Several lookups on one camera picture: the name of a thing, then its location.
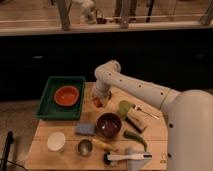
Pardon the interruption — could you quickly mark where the orange apple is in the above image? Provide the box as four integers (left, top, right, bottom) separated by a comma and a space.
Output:
93, 98, 103, 108

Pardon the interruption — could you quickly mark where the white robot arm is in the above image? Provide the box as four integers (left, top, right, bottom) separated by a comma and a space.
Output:
93, 60, 213, 171

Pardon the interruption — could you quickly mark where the green plastic cup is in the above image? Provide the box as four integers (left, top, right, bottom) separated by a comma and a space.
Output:
118, 100, 132, 117

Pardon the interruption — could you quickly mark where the small metal cup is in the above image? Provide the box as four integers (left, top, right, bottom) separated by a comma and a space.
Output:
77, 139, 93, 156

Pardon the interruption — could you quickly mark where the white paper cup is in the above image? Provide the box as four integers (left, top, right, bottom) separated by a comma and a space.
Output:
47, 132, 66, 152

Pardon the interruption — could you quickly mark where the bunch of dark grapes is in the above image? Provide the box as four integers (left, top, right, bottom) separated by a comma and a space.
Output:
108, 91, 112, 99

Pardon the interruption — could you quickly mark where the dark purple bowl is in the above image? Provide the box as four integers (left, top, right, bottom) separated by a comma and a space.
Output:
96, 113, 122, 138

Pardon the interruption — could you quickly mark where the orange bowl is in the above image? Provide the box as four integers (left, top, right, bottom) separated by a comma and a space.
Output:
54, 86, 79, 107

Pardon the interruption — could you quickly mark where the blue sponge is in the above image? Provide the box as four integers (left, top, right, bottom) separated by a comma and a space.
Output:
75, 122, 95, 135

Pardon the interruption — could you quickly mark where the wooden block brush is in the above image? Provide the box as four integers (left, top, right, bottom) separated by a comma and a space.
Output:
125, 113, 147, 133

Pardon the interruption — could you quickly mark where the green chili pepper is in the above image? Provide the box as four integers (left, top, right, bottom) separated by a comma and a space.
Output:
123, 130, 148, 151

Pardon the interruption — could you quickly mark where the yellow corn cob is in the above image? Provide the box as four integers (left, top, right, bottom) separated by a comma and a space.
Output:
92, 138, 118, 152

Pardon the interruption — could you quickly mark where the green plastic tray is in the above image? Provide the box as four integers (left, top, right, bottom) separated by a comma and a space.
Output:
36, 76, 85, 121

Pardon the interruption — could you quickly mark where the grey cloth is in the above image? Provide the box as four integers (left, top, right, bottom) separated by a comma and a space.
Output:
125, 147, 152, 171

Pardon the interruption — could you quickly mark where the black stand on floor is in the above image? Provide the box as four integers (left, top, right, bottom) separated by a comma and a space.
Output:
0, 131, 14, 171

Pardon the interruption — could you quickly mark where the white handled brush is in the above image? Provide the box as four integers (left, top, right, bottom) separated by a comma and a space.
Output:
103, 153, 152, 165

